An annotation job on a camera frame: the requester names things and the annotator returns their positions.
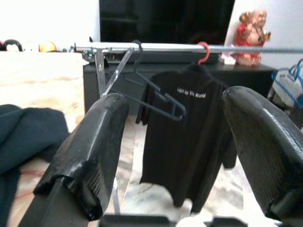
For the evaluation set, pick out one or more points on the black television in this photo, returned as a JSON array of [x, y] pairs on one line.
[[165, 21]]

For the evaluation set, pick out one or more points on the blue plastic hanger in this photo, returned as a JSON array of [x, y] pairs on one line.
[[296, 71]]

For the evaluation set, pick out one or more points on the black t-shirt white print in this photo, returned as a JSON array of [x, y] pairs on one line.
[[184, 142]]

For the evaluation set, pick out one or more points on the black round doll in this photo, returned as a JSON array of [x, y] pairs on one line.
[[10, 42]]

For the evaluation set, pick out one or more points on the red laughing Buddha statue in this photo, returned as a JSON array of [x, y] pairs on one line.
[[248, 42]]

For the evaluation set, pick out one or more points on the dark crumpled garment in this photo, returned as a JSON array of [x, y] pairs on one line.
[[28, 132]]

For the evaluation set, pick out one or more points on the silver metal clothes rack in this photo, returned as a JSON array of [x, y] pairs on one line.
[[165, 48]]

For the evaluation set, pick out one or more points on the black TV cabinet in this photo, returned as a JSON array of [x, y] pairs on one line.
[[251, 75]]

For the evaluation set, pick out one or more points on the marble dining table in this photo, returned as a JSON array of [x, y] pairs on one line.
[[35, 78]]

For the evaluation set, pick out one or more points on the white round doll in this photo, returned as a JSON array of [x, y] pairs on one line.
[[30, 48]]

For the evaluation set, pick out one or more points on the red plastic hanger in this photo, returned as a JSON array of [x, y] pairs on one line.
[[208, 52]]

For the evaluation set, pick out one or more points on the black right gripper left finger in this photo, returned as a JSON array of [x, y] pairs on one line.
[[90, 153]]

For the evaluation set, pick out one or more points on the white tissue box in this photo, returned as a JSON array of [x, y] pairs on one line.
[[228, 60]]

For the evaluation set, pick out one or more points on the black plastic hanger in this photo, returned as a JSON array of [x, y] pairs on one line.
[[137, 80]]

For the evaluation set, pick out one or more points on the black soundbar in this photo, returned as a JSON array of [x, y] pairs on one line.
[[170, 58]]

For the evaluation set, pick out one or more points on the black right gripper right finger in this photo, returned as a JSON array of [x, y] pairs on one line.
[[267, 146]]

